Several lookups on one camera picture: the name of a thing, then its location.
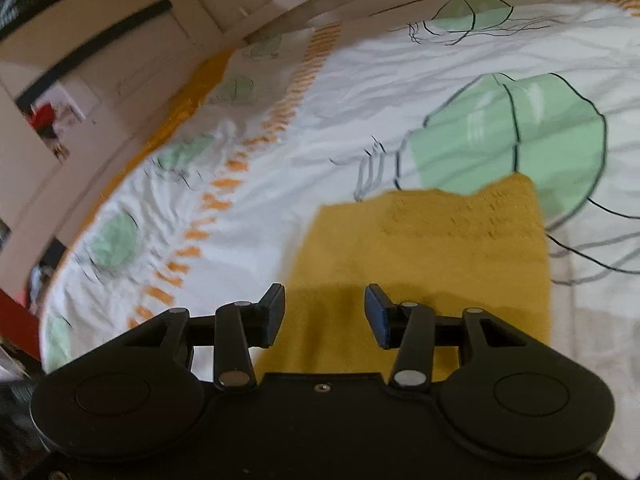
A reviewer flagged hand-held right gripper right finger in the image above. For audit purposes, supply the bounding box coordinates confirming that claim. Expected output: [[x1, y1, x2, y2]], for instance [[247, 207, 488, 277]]
[[363, 283, 532, 392]]

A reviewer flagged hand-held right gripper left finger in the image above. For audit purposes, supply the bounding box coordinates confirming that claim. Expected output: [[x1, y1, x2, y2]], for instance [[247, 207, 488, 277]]
[[122, 282, 287, 392]]

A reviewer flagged mustard yellow knit sweater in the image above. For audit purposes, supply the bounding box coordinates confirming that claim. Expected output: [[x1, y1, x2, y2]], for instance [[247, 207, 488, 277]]
[[252, 173, 554, 384]]

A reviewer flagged white jellyfish printed blanket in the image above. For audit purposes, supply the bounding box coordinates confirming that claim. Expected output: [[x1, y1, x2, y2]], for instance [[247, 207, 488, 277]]
[[40, 0, 640, 480]]

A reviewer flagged red box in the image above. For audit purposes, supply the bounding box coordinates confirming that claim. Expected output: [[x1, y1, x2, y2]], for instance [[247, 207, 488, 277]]
[[0, 287, 43, 361]]

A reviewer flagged red item on shelf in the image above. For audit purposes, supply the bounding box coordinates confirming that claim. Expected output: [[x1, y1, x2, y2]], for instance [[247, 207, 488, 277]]
[[26, 102, 57, 130]]

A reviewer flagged white wardrobe with black handles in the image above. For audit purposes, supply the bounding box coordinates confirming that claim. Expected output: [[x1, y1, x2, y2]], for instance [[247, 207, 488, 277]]
[[0, 0, 226, 241]]

